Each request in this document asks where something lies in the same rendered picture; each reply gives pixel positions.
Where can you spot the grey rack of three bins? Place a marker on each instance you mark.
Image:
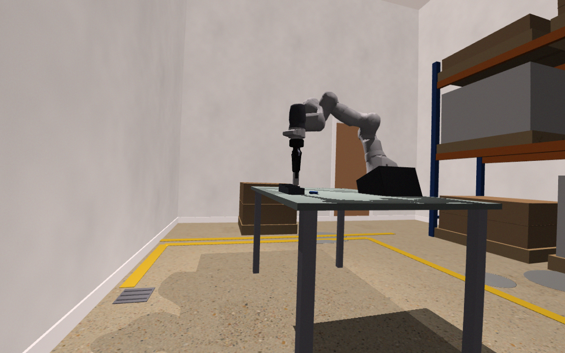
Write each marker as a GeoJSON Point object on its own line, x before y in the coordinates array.
{"type": "Point", "coordinates": [291, 189]}

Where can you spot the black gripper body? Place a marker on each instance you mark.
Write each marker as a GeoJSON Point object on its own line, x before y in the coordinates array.
{"type": "Point", "coordinates": [296, 144]}

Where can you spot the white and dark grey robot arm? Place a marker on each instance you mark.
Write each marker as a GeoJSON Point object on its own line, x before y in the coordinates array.
{"type": "Point", "coordinates": [302, 119]}

